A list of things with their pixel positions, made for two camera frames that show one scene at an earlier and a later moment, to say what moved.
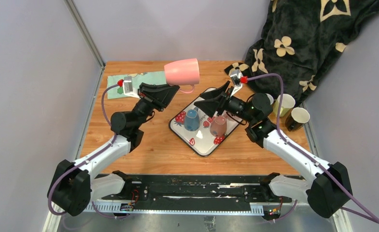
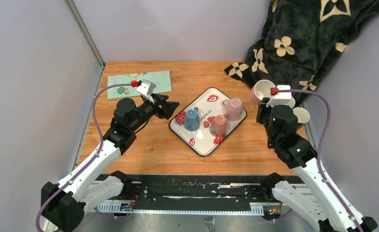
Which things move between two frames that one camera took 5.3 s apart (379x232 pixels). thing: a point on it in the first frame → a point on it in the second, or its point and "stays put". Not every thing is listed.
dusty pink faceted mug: (218, 125) stays put
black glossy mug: (297, 119) stays put
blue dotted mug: (191, 122) stays put
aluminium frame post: (71, 6) stays put
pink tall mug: (182, 72) → (260, 90)
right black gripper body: (225, 102) → (265, 112)
